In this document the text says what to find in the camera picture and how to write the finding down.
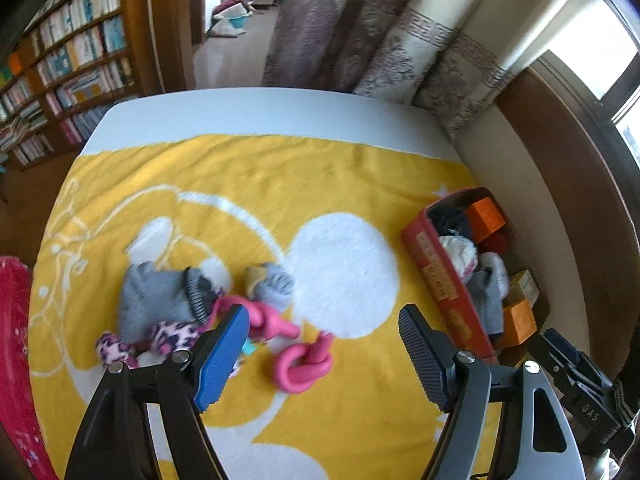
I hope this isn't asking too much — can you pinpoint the yellow and white printed blanket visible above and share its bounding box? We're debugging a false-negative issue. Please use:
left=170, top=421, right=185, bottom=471
left=27, top=134, right=506, bottom=480

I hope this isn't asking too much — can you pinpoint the pink knotted sock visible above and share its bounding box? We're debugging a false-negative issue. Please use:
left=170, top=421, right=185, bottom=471
left=212, top=296, right=335, bottom=393

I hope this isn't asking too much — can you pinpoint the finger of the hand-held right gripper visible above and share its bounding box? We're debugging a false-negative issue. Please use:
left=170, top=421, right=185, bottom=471
left=542, top=329, right=584, bottom=367

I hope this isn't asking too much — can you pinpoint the dark sock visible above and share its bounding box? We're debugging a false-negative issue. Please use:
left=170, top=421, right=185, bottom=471
left=431, top=205, right=473, bottom=238

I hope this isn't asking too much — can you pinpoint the grey and yellow sock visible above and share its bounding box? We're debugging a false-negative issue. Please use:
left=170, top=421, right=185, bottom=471
left=245, top=261, right=296, bottom=311

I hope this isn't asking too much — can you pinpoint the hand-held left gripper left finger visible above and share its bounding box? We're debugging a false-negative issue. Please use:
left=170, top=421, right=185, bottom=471
left=64, top=304, right=251, bottom=480

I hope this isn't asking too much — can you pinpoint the red yarn ball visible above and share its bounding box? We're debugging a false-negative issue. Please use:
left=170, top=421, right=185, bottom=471
left=482, top=230, right=511, bottom=256

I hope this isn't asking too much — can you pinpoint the wooden bookshelf with books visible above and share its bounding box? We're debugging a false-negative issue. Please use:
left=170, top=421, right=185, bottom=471
left=0, top=0, right=136, bottom=166

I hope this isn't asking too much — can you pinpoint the brown wooden bed frame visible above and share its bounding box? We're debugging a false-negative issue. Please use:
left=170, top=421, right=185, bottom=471
left=495, top=67, right=640, bottom=361

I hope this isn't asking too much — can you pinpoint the window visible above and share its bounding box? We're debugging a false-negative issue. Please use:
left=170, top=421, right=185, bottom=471
left=545, top=0, right=640, bottom=161

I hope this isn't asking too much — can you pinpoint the red rectangular tin container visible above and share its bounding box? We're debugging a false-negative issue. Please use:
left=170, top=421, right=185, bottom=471
left=400, top=187, right=543, bottom=366

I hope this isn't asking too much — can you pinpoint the patterned curtain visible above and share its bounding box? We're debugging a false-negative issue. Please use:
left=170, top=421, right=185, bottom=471
left=260, top=0, right=531, bottom=136

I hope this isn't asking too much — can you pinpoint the grey sock with black cuff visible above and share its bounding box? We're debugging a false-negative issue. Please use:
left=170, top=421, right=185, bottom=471
left=467, top=252, right=510, bottom=338

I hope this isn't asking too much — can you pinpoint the pink cloth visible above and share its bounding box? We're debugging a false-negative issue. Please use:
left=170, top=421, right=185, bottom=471
left=0, top=255, right=56, bottom=480

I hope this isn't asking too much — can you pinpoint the grey sock with striped cuff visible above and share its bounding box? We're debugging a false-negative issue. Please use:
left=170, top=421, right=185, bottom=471
left=117, top=261, right=226, bottom=343

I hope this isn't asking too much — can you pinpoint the brown wooden bookshelf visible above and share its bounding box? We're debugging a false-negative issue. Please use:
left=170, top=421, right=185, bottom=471
left=0, top=0, right=151, bottom=171

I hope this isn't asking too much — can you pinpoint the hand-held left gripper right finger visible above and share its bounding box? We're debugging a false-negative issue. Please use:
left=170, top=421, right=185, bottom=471
left=397, top=303, right=584, bottom=480

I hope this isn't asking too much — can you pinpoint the teal plastic basin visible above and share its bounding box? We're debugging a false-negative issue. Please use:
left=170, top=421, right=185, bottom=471
left=212, top=10, right=248, bottom=33

